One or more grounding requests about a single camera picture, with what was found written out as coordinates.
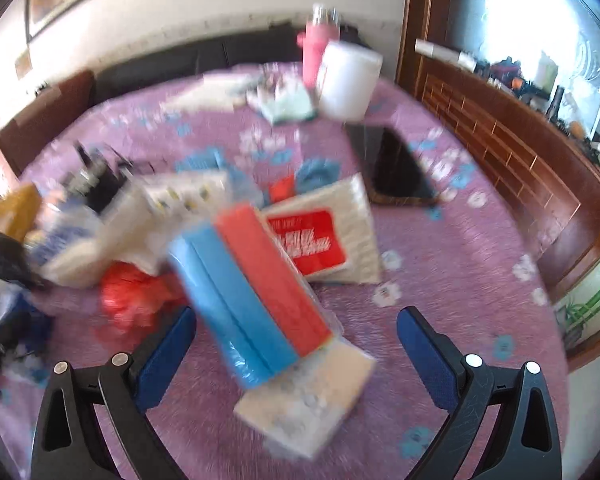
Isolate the blue orange sponge pack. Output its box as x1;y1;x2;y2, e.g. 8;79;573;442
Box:
169;204;335;389

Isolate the black smartphone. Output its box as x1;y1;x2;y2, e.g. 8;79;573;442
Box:
344;124;438;207

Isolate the blue towel cloth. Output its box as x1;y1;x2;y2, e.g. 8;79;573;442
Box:
174;146;341;208

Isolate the white plastic jar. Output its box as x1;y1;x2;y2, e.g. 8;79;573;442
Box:
315;41;384;122

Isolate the black motor with gear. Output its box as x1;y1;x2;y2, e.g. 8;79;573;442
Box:
62;142;133;214

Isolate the black sofa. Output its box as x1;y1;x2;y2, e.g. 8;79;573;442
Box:
93;22;372;108

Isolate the pink thermos bottle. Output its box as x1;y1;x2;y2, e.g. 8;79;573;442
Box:
297;3;340;89

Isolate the white paper booklet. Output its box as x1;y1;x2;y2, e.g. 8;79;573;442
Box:
160;73;263;113

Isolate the wooden sideboard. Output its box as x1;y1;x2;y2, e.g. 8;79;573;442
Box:
396;0;600;300

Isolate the red plastic bag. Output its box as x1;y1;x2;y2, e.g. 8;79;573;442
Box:
100;262;186;334

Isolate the white cloth bag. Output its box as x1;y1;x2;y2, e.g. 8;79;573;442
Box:
41;183;182;288

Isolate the blue white plastic bag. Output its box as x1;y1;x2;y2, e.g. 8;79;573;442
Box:
23;197;100;268

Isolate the white work glove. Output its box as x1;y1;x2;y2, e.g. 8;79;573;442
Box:
246;76;317;126

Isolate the yellow rimmed tray box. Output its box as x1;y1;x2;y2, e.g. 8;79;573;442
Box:
0;183;42;242

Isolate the lemon print tissue pack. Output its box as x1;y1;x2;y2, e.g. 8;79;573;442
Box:
140;170;233;218

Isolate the purple floral tablecloth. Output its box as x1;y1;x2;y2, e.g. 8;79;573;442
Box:
23;79;568;479

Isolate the brown armchair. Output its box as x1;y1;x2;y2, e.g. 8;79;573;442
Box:
0;70;95;178

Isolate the red label wet wipes pack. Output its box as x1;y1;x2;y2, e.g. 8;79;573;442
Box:
263;174;381;284

